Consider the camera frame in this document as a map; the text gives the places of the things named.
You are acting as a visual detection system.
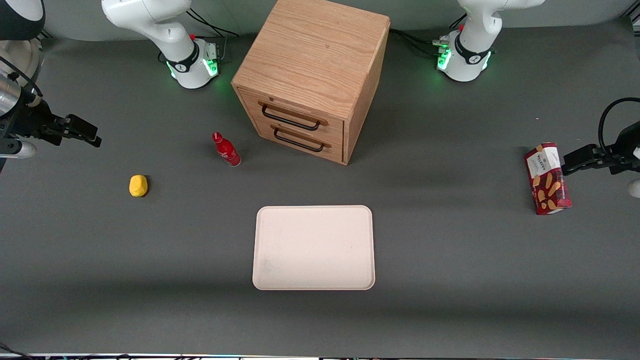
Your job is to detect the wooden two-drawer cabinet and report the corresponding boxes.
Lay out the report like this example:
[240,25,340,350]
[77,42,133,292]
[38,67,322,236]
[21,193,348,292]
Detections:
[231,0,391,166]

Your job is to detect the red shortbread cookie box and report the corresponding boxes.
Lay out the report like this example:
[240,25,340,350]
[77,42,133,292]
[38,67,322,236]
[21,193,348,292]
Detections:
[524,142,573,216]

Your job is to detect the black arm base cables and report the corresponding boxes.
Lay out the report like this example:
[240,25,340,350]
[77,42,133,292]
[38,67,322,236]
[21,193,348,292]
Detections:
[389,14,469,59]
[186,7,241,39]

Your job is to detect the black left wrist cable loop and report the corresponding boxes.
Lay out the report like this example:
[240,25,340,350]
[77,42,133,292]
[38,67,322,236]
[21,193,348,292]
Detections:
[598,97,640,157]

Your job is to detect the red coke bottle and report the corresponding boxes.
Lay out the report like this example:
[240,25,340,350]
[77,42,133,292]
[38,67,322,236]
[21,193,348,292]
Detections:
[211,131,242,167]

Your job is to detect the black metal drawer handle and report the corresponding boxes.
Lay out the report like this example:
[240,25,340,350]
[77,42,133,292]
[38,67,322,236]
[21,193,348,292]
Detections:
[270,125,332,153]
[258,101,329,132]

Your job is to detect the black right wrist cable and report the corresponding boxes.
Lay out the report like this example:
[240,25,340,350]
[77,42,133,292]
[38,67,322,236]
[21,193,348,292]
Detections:
[0,56,44,108]

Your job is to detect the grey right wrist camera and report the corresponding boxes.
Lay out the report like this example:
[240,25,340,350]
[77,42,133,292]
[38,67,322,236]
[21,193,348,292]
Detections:
[0,139,39,159]

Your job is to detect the black right arm base cables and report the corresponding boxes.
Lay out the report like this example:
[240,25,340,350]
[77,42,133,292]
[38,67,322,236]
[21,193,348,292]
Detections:
[186,7,241,39]

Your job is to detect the beige plastic tray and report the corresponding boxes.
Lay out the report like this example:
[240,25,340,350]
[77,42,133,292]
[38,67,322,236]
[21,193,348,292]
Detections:
[252,205,376,291]

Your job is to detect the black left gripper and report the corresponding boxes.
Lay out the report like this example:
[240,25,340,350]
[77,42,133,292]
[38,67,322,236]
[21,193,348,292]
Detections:
[562,122,640,176]

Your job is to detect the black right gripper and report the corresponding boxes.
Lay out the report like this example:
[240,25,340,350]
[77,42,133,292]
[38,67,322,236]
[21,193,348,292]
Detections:
[0,95,103,148]

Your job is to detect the yellow lemon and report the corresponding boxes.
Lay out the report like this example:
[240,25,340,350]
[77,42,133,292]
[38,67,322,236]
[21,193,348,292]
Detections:
[129,174,149,198]

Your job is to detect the black left arm base cables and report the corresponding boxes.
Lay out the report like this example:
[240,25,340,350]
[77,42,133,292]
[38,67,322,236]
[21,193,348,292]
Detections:
[389,14,469,59]

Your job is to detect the beige background object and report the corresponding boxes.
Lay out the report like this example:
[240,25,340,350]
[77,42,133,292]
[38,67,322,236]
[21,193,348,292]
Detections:
[15,39,44,83]

